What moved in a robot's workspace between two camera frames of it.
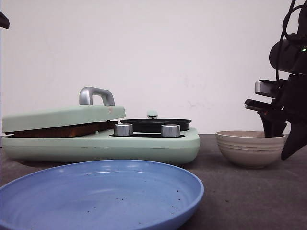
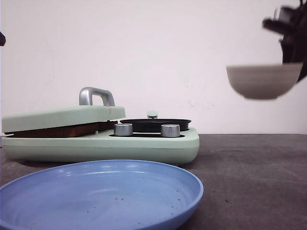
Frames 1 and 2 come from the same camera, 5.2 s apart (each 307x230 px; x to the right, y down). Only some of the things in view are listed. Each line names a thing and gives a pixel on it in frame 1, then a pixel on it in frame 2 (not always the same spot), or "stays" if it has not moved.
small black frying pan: (153, 124) stays
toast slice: (81, 130) stays
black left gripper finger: (4, 21) to (2, 39)
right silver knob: (171, 130) stays
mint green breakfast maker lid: (96, 105) stays
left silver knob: (123, 129) stays
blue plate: (100, 195) stays
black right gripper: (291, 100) to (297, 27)
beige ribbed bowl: (249, 149) to (264, 81)
